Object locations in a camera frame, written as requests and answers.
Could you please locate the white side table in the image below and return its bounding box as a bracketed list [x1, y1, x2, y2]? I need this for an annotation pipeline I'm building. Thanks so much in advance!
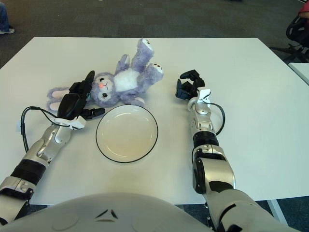
[288, 62, 309, 86]

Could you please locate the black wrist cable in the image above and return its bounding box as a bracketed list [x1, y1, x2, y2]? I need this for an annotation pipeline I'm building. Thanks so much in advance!
[210, 102, 226, 136]
[20, 106, 61, 153]

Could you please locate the seated person in jeans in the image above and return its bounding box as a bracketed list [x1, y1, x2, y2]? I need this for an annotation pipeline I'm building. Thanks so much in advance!
[0, 3, 15, 35]

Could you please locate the person in red shirt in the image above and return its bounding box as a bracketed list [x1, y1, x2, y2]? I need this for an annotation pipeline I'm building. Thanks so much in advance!
[298, 3, 309, 19]

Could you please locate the white plate black rim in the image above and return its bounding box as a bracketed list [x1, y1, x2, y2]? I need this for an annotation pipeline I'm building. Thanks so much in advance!
[96, 104, 159, 163]

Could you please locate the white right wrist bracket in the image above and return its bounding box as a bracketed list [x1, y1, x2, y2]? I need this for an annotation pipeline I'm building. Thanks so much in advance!
[197, 88, 211, 104]

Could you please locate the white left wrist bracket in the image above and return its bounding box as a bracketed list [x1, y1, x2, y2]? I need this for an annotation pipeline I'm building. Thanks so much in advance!
[52, 116, 86, 130]

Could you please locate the white table leg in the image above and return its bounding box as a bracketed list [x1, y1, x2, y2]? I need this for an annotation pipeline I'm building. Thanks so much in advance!
[267, 199, 288, 224]

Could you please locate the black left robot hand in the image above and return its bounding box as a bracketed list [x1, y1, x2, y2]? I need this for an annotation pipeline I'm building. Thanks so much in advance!
[57, 70, 106, 120]

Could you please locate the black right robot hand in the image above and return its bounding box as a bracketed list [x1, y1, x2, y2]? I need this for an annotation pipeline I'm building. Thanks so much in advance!
[175, 69, 206, 99]

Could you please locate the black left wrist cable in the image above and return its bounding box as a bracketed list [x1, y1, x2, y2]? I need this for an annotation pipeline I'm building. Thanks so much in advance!
[20, 106, 61, 153]

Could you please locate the grey robot torso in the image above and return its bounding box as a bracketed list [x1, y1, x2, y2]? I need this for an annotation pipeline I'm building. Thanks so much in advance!
[0, 192, 211, 232]

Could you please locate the purple plush bunny doll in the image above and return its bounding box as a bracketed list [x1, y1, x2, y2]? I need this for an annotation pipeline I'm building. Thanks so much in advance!
[47, 38, 165, 112]

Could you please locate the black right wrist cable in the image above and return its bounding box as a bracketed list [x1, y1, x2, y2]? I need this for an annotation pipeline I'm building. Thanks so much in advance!
[210, 102, 226, 136]

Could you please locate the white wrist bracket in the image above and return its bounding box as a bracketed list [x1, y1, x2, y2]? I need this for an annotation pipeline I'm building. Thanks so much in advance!
[52, 116, 86, 130]
[197, 88, 211, 104]

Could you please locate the black office chair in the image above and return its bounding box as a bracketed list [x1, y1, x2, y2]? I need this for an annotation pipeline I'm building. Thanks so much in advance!
[272, 15, 309, 63]

